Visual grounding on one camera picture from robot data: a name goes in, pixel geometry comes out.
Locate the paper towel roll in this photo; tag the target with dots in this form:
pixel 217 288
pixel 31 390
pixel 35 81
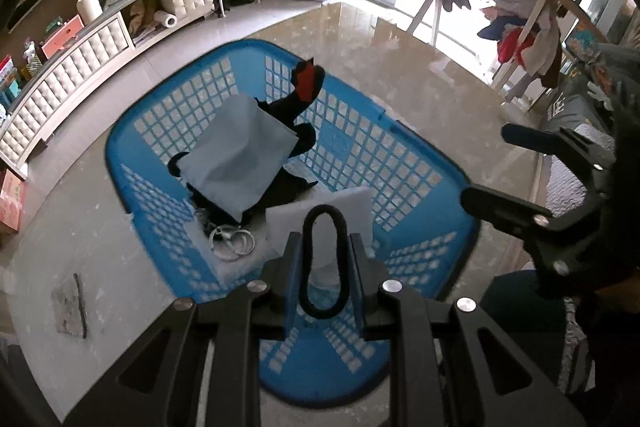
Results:
pixel 165 19

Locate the red white packet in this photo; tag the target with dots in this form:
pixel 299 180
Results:
pixel 5 72

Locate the tissue box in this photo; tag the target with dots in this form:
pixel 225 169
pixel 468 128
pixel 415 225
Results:
pixel 30 57

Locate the black red fabric piece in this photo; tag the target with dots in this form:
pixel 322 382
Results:
pixel 285 112

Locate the brown crumpled paper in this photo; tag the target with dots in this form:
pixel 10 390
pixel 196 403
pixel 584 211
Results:
pixel 140 17

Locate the green packet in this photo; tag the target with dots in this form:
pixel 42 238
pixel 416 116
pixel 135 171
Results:
pixel 54 27

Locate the wooden drying rack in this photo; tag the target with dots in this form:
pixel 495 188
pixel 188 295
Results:
pixel 500 77

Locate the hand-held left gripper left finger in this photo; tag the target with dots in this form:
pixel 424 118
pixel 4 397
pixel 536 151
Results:
pixel 294 287

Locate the light blue cloth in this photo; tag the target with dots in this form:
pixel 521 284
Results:
pixel 235 157

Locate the teal box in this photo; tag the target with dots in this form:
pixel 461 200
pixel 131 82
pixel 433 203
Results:
pixel 7 97

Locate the white tufted cabinet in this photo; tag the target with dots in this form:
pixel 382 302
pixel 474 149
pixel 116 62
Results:
pixel 75 67

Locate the blue plastic basket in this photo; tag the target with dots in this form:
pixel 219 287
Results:
pixel 325 389

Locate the pink white carton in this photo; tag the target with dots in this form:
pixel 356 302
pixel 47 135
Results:
pixel 11 202

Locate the grey textured mat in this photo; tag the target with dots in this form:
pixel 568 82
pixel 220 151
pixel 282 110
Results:
pixel 565 187

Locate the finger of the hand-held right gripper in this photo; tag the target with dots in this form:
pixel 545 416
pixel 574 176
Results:
pixel 500 207
pixel 530 138

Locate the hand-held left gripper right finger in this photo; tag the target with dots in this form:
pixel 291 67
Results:
pixel 357 287

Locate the pink box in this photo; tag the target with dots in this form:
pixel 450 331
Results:
pixel 62 38

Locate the white thread cone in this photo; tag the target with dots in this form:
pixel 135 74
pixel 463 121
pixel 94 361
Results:
pixel 90 9

